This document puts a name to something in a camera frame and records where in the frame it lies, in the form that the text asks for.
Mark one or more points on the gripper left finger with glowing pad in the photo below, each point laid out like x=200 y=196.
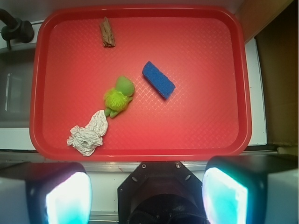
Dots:
x=44 y=193

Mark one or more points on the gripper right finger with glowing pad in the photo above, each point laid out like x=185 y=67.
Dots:
x=252 y=189

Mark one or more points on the brown wood chip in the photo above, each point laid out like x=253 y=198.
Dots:
x=107 y=34

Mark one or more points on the crumpled white paper towel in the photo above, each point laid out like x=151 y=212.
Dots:
x=86 y=139

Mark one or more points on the green plush toy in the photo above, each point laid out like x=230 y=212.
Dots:
x=118 y=98

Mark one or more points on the grey toy sink basin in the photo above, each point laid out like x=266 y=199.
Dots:
x=16 y=73

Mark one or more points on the blue sponge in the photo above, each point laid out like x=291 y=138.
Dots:
x=158 y=80

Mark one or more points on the red plastic tray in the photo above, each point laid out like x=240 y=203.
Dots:
x=200 y=49

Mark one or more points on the grey toy faucet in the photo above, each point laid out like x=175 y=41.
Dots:
x=15 y=28

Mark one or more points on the brown cardboard panel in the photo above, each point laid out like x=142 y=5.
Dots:
x=274 y=24

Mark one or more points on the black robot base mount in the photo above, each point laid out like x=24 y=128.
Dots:
x=161 y=193

